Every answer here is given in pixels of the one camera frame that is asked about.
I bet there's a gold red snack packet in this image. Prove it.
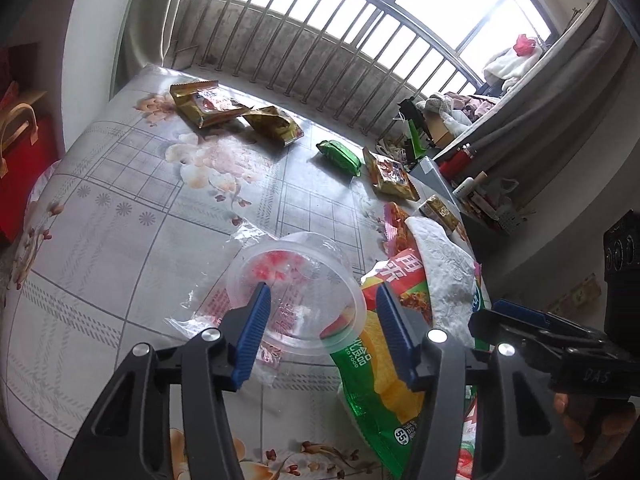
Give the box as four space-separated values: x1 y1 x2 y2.
169 80 250 129

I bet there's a person right hand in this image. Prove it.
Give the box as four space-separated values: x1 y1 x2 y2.
553 393 638 479

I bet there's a red gift bag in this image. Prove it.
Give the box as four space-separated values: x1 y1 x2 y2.
1 42 58 246

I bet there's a white strawberry yogurt bottle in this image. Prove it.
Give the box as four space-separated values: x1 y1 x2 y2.
456 387 477 480

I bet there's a green chip bag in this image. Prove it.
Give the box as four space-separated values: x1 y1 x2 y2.
331 248 435 479

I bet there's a clear printed plastic bag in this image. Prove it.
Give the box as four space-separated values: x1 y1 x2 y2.
165 220 276 340

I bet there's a gold crumpled snack packet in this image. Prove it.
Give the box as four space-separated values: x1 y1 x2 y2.
243 105 304 146

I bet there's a grey curtain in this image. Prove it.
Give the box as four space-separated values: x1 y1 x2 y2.
434 0 637 206

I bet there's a red thermos bottle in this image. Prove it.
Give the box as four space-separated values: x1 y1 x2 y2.
438 144 473 181

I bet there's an orange brown snack bag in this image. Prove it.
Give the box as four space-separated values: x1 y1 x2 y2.
362 148 420 202

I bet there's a metal balcony railing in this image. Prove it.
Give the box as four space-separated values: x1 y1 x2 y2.
168 0 482 136

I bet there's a gold boxy snack packet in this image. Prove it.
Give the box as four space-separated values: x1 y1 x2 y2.
419 195 459 234

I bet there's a clear plastic cup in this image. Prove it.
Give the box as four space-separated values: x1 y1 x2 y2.
226 232 367 358

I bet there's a dark grey cabinet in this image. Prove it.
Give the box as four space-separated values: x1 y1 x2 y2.
409 157 500 263

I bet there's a small green snack packet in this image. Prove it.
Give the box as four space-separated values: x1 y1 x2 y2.
316 140 361 178

